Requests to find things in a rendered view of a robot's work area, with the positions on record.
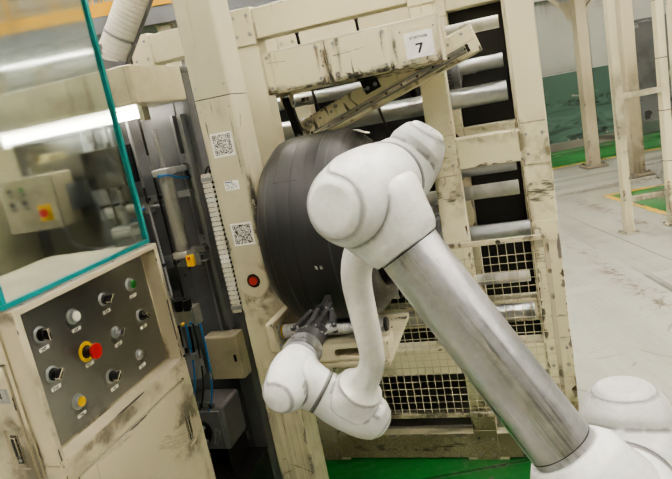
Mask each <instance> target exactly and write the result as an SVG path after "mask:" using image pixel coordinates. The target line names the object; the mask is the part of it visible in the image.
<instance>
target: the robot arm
mask: <svg viewBox="0 0 672 479"><path fill-rule="evenodd" d="M444 152H445V143H444V140H443V136H442V135H441V134H440V133H439V132H438V131H437V130H435V129H434V128H432V127H430V126H429V125H427V124H425V123H423V122H421V121H417V120H416V121H412V122H407V123H405V124H403V125H402V126H400V127H399V128H397V129H396V130H395V131H394V132H393V133H392V135H391V136H390V138H386V139H384V140H382V141H380V142H378V143H372V144H366V145H363V146H360V147H357V148H354V149H352V150H349V151H347V152H345V153H343V154H341V155H339V156H337V157H335V158H334V159H333V160H332V161H331V162H330V163H329V164H328V165H327V166H326V167H325V168H324V169H323V170H322V171H321V172H320V173H319V174H318V175H317V177H316V178H315V179H314V181H313V183H312V185H311V187H310V189H309V193H308V197H307V211H308V215H309V219H310V221H311V223H312V225H313V227H314V228H315V230H316V231H317V232H318V233H319V234H320V235H321V236H322V237H323V238H325V239H326V240H328V241H329V242H331V243H333V244H335V245H337V246H340V247H344V250H343V255H342V260H341V282H342V289H343V293H344V297H345V301H346V305H347V309H348V313H349V316H350V320H351V324H352V328H353V331H354V335H355V339H356V343H357V346H358V350H359V357H360V360H359V364H358V366H357V368H349V369H346V370H345V371H343V372H342V373H340V374H339V375H338V374H336V373H334V372H332V371H330V370H329V369H327V368H326V367H325V366H323V365H322V364H321V363H320V362H319V360H320V358H321V356H322V346H323V344H324V340H325V338H326V337H327V336H328V334H329V333H330V332H334V333H338V328H337V324H336V313H335V309H334V308H333V306H332V305H333V301H332V297H331V294H329V295H325V297H324V299H323V301H322V303H321V304H319V305H316V306H315V310H314V311H313V310H309V311H308V312H307V313H306V314H305V315H304V316H303V317H302V318H301V319H300V320H299V321H298V322H297V323H296V324H295V325H293V326H292V327H290V329H291V333H292V336H291V337H290V338H289V340H288V342H287V343H286V345H285V346H284V348H283V350H282V351H281V352H279V353H278V354H277V356H276V357H275V358H274V360H273V361H272V363H271V365H270V367H269V369H268V371H267V374H266V377H265V380H264V384H263V389H262V396H263V400H264V402H265V404H266V405H267V406H268V407H269V408H270V409H271V410H272V411H274V412H276V413H280V414H286V413H290V412H293V411H295V410H297V409H303V410H306V411H309V412H311V413H312V414H314V415H316V416H317V417H318V418H320V419H321V420H322V421H324V422H325V423H327V424H328V425H330V426H332V427H334V428H336V429H338V430H340V431H342V432H344V433H346V434H348V435H351V436H353V437H357V438H360V439H366V440H373V439H375V438H379V437H380V436H381V435H383V434H384V432H385V431H386V430H387V428H388V427H389V424H390V422H391V410H390V407H389V405H388V404H387V402H386V400H385V399H384V398H382V391H381V388H380V386H379V384H380V381H381V379H382V376H383V372H384V366H385V352H384V345H383V339H382V334H381V329H380V324H379V319H378V314H377V308H376V303H375V298H374V293H373V287H372V269H373V268H376V269H378V270H379V269H380V268H381V267H383V269H384V270H385V271H386V273H387V274H388V275H389V277H390V278H391V279H392V281H393V282H394V283H395V284H396V286H397V287H398V288H399V290H400V291H401V292H402V294H403V295H404V296H405V298H406V299H407V300H408V301H409V303H410V304H411V305H412V307H413V308H414V309H415V311H416V312H417V313H418V315H419V316H420V317H421V318H422V320H423V321H424V322H425V324H426V325H427V326H428V328H429V329H430V330H431V332H432V333H433V334H434V335H435V337H436V338H437V339H438V341H439V342H440V343H441V345H442V346H443V347H444V349H445V350H446V351H447V352H448V354H449V355H450V356H451V358H452V359H453V360H454V362H455V363H456V364H457V366H458V367H459V368H460V369H461V371H462V372H463V373H464V375H465V376H466V377H467V379H468V380H469V381H470V383H471V384H472V385H473V386H474V388H475V389H476V390H477V392H478V393H479V394H480V396H481V397H482V398H483V399H484V401H485V402H486V403H487V405H488V406H489V407H490V409H491V410H492V411H493V413H494V414H495V415H496V416H497V418H498V419H499V420H500V422H501V423H502V424H503V426H504V427H505V428H506V430H507V431H508V432H509V433H510V435H511V436H512V437H513V439H514V440H515V441H516V443H517V444H518V445H519V447H520V448H521V449H522V450H523V452H524V453H525V454H526V456H527V457H528V458H529V460H530V461H531V462H532V464H531V472H530V479H672V405H671V403H670V402H669V401H668V399H667V398H666V396H665V395H664V394H663V393H662V392H661V391H660V390H659V389H658V388H657V387H655V386H654V385H652V384H651V383H649V382H648V381H646V380H644V379H641V378H638V377H632V376H611V377H607V378H603V379H601V380H599V381H597V382H596V383H595V384H594V385H593V386H591V387H590V388H589V389H588V391H587V392H586V394H585V396H584V398H583V400H582V403H581V405H580V408H579V412H578V411H577V410H576V409H575V407H574V406H573V405H572V404H571V402H570V401H569V400H568V398H567V397H566V396H565V395H564V393H563V392H562V391H561V390H560V388H559V387H558V386H557V384H556V383H555V382H554V381H553V379H552V378H551V377H550V375H549V374H548V373H547V372H546V370H545V369H544V368H543V367H542V365H541V364H540V363H539V361H538V360H537V359H536V358H535V356H534V355H533V354H532V352H531V351H530V350H529V349H528V347H527V346H526V345H525V344H524V342H523V341H522V340H521V338H520V337H519V336H518V335H517V333H516V332H515V331H514V329H513V328H512V327H511V326H510V324H509V323H508V322H507V321H506V319H505V318H504V317H503V315H502V314H501V313H500V312H499V310H498V309H497V308H496V306H495V305H494V304H493V303H492V301H491V300H490V299H489V298H488V296H487V295H486V294H485V292H484V291H483V290H482V289H481V287H480V286H479V285H478V283H477V282H476V281H475V280H474V278H473V277H472V276H471V275H470V273H469V272H468V271H467V269H466V268H465V267H464V266H463V264H462V263H461V262H460V260H459V259H458V258H457V257H456V255H455V254H454V253H453V252H452V250H451V249H450V248H449V246H448V245H447V244H446V243H445V241H444V240H443V239H442V237H441V236H440V235H439V234H438V232H437V231H436V230H435V229H434V227H435V226H436V220H435V215H434V213H433V211H432V209H431V207H430V205H429V202H428V200H427V198H426V196H427V194H428V193H429V191H430V189H431V187H432V186H433V184H434V182H435V180H436V178H437V176H438V174H439V172H440V170H441V166H442V163H443V158H444ZM309 316H310V317H309ZM329 318H330V323H329V326H328V328H326V327H325V326H326V324H327V322H328V320H329Z"/></svg>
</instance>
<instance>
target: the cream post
mask: <svg viewBox="0 0 672 479"><path fill-rule="evenodd" d="M172 4H173V9H174V13H175V17H176V22H177V26H178V30H179V35H180V39H181V43H182V48H183V52H184V56H185V61H186V65H187V69H188V74H189V78H190V82H191V87H192V91H193V95H194V100H195V101H196V102H195V104H196V108H197V113H198V117H199V121H200V125H201V130H202V134H203V138H204V143H205V147H206V151H207V156H208V160H209V164H210V169H211V173H212V177H213V182H214V186H215V190H216V195H217V199H218V203H219V208H220V212H221V216H222V221H223V225H224V229H225V233H226V238H227V242H228V246H229V250H230V255H231V259H232V264H233V268H234V272H235V277H236V281H237V285H238V290H239V294H240V298H241V303H242V307H243V310H244V314H245V319H246V324H247V329H248V333H249V337H250V341H251V346H252V350H253V354H254V359H255V363H256V367H257V372H258V376H259V380H260V385H261V389H263V384H264V380H265V377H266V374H267V371H268V369H269V367H270V365H271V363H272V361H273V360H274V358H275V357H276V356H277V354H278V353H272V352H271V350H270V346H269V341H268V337H267V333H266V328H265V325H266V324H267V323H268V322H269V320H270V319H271V318H272V317H273V316H274V315H275V314H276V313H277V312H278V311H279V310H280V309H281V308H282V307H283V306H284V305H285V304H284V303H283V302H282V301H281V300H280V299H279V297H278V296H277V294H276V292H275V291H274V289H273V287H272V285H271V282H270V280H269V277H268V275H267V272H266V269H265V265H264V262H263V258H262V254H261V249H260V243H259V237H258V228H257V193H258V186H259V181H260V176H261V173H262V170H263V166H262V162H261V157H260V152H259V148H258V143H257V138H256V133H255V129H254V124H253V119H252V115H251V110H250V105H249V101H248V96H247V91H246V87H245V82H244V77H243V73H242V68H241V63H240V58H239V54H238V49H237V44H236V40H235V35H234V30H233V26H232V21H231V16H230V12H229V7H228V2H227V0H172ZM226 131H231V134H232V139H233V143H234V148H235V152H236V155H231V156H225V157H220V158H214V153H213V149H212V144H211V140H210V136H209V135H210V134H215V133H221V132H226ZM232 180H238V183H239V187H240V189H236V190H230V191H226V190H225V185H224V182H226V181H232ZM249 221H251V225H252V229H253V234H254V238H255V243H256V244H251V245H242V246H235V245H234V240H233V236H232V232H231V227H230V224H235V223H242V222H249ZM252 276H254V277H256V278H257V279H258V283H257V284H256V285H254V286H253V285H251V284H250V283H249V278H250V277H252ZM265 406H266V411H267V415H268V419H269V424H270V428H271V432H272V437H273V441H274V445H275V449H276V454H277V458H278V462H279V467H280V471H281V475H282V479H329V476H328V471H327V466H326V462H325V457H324V452H323V447H322V443H321V438H320V433H319V429H318V424H317V419H316V415H314V414H312V413H311V412H309V411H306V410H303V409H297V410H295V411H293V412H290V413H286V414H280V413H276V412H274V411H272V410H271V409H270V408H269V407H268V406H267V405H266V404H265Z"/></svg>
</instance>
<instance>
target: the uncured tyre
mask: <svg viewBox="0 0 672 479"><path fill-rule="evenodd" d="M372 143H375V142H374V141H373V140H372V139H370V138H369V137H367V136H366V135H364V134H363V133H361V132H359V131H355V130H353V129H349V128H341V129H336V130H330V131H325V132H319V133H314V134H308V135H303V136H297V137H292V138H290V139H288V140H286V141H284V142H282V143H280V144H279V145H278V146H277V147H276V148H275V150H274V151H273V153H272V154H271V156H270V157H269V159H268V160H267V162H266V164H265V166H264V168H263V170H262V173H261V176H260V181H259V186H258V193H257V228H258V237H259V243H260V249H261V254H262V258H263V262H264V265H265V269H266V272H267V275H268V277H269V280H270V282H271V285H272V287H273V289H274V291H275V292H276V294H277V296H278V297H279V299H280V300H281V301H282V302H283V303H284V304H285V305H286V306H287V307H288V308H289V309H290V310H291V311H292V312H293V313H294V314H295V315H297V316H298V317H299V318H302V317H303V316H304V315H305V314H306V313H307V312H308V311H309V310H313V311H314V310H315V306H316V305H319V304H321V303H322V301H323V299H324V297H325V295H329V294H331V297H332V301H333V305H332V306H333V308H334V309H335V313H336V320H344V319H350V316H349V313H348V309H347V305H346V301H345V297H344V293H343V289H342V282H341V260H342V255H343V250H344V247H340V246H337V245H335V244H333V243H331V242H329V241H328V240H326V239H325V238H323V237H322V236H321V235H320V234H319V233H318V232H317V231H316V230H315V228H314V227H313V225H312V223H311V221H310V219H309V215H308V211H307V197H308V193H309V189H310V187H311V185H312V183H313V181H314V179H315V178H316V177H317V175H318V174H319V173H320V172H321V171H322V170H323V169H324V168H325V167H326V166H327V165H328V164H329V163H330V162H331V161H332V160H333V159H334V158H335V157H337V156H339V155H341V154H343V153H345V152H347V151H349V150H352V149H354V148H357V147H360V146H363V145H366V144H372ZM294 179H296V181H290V182H283V183H277V184H273V183H275V182H282V181H288V180H294ZM317 263H323V265H324V269H325V271H322V272H314V269H313V265H312V264H317ZM372 287H373V293H374V298H375V303H376V308H377V314H380V313H381V312H382V311H383V310H384V309H385V308H386V306H387V305H388V304H389V303H390V302H391V301H392V299H393V298H394V296H395V293H396V289H397V286H396V284H395V283H394V282H393V281H392V279H391V278H390V277H389V275H388V274H387V273H386V271H385V270H384V269H383V267H381V268H380V269H379V270H378V269H376V268H373V269H372Z"/></svg>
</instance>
